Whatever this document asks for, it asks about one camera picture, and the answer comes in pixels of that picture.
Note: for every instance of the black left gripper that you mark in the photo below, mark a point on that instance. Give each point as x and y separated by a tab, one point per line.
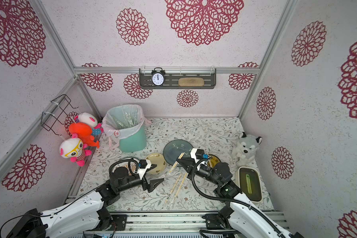
147	186

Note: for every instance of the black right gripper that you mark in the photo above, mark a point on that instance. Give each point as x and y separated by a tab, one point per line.
190	162

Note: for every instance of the disposable chopsticks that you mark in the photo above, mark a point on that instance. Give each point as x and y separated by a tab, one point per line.
175	164
209	163
180	186
173	188

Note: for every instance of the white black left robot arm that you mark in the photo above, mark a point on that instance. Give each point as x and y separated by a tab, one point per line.
89	211

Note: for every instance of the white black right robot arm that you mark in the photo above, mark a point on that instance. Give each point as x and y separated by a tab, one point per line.
239	215

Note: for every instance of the dark green glass plate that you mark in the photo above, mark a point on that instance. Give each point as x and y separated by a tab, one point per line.
175	148

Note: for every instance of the white orange patterned plate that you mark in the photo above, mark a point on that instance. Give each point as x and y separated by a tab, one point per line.
130	166

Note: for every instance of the yellow black patterned plate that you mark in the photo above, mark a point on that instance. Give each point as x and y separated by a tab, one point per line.
214	159

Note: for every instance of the small pale yellow plate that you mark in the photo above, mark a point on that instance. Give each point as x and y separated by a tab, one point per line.
160	162

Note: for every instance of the grey husky plush toy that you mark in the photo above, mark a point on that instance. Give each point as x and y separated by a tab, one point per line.
245	150

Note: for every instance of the white green rectangular tray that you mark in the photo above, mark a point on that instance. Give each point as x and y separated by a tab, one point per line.
248	180

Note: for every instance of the green trash bin with bag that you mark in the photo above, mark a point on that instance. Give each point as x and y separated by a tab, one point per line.
124	127

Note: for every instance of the wooden brush on shelf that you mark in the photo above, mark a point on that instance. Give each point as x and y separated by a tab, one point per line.
191	82

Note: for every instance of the white plush with yellow glasses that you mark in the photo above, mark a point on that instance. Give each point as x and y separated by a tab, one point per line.
75	150

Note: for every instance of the red plush toy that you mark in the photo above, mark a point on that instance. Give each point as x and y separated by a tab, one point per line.
83	132

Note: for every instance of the black alarm clock on shelf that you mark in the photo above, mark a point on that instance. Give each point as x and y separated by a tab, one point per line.
158	76

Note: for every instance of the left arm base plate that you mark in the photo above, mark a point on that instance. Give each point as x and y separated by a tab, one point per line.
118	222

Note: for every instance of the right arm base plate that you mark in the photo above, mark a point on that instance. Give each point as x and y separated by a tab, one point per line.
219	221

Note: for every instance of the grey wall shelf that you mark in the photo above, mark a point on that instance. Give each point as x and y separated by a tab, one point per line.
171	79

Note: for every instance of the black wire wall basket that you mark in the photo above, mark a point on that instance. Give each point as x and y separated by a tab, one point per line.
61	106

